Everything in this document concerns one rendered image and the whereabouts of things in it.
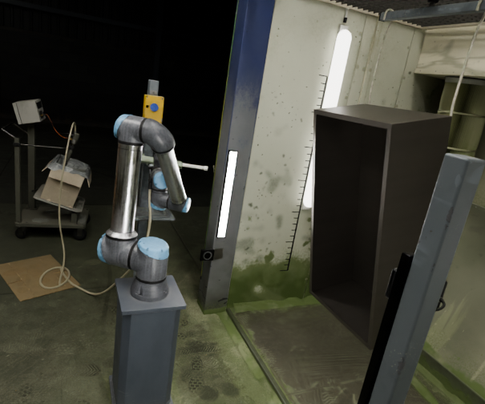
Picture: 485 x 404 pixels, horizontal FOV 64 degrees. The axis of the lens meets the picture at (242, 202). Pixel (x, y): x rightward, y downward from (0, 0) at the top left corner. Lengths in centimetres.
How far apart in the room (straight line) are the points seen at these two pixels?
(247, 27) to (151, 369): 201
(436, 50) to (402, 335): 266
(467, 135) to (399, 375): 247
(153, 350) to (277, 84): 178
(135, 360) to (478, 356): 206
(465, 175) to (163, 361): 174
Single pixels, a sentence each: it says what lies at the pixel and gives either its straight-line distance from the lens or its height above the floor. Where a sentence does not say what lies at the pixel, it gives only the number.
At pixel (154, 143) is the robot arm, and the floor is 139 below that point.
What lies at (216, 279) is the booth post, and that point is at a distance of 294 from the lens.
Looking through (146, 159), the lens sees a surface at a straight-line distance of 259.
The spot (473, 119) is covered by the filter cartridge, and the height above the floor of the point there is 171.
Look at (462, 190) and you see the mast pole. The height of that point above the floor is 159.
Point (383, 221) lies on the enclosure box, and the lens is 191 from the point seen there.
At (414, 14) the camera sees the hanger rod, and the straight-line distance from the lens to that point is 232.
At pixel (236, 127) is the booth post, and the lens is 259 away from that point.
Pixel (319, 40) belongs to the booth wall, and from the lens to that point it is 283.
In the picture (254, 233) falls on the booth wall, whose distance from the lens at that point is 288.
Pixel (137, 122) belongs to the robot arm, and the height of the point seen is 147.
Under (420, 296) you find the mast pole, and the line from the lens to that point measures 82.
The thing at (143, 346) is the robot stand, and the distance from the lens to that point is 206.
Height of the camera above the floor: 170
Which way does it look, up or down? 17 degrees down
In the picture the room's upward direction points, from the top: 9 degrees clockwise
